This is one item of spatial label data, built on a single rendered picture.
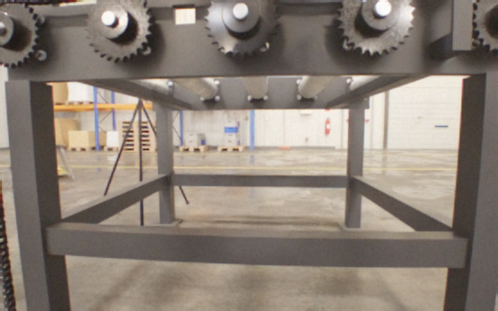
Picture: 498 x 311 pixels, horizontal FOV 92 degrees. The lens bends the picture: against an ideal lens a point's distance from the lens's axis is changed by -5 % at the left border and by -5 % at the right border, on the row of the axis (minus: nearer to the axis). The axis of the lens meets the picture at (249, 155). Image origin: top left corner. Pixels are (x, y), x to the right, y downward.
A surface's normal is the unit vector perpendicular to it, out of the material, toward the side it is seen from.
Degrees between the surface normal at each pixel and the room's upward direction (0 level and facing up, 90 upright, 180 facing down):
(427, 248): 90
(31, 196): 90
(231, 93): 90
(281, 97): 90
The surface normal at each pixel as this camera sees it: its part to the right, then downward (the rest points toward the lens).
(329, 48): -0.07, 0.09
